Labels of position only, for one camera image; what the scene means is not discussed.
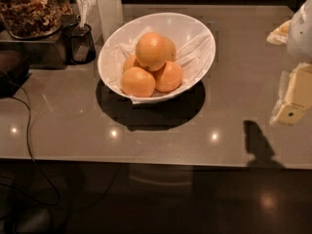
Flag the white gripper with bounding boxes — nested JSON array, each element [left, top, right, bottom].
[[266, 0, 312, 125]]

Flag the orange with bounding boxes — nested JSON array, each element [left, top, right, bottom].
[[123, 55, 140, 71], [136, 32, 166, 72], [153, 61, 183, 93], [164, 37, 176, 61], [120, 67, 156, 98]]

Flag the white tilted bowl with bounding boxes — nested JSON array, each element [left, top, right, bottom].
[[97, 12, 216, 105]]

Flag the white paper liner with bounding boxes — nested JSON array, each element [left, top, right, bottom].
[[109, 25, 213, 99]]

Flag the white utensil in cup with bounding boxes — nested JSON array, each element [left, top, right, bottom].
[[72, 0, 89, 36]]

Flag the black mesh cup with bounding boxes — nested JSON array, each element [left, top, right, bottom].
[[61, 23, 96, 64]]

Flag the glass jar of nuts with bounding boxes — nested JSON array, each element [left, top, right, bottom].
[[0, 0, 61, 40]]

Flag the black cable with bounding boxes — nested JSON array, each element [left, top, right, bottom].
[[0, 81, 61, 234]]

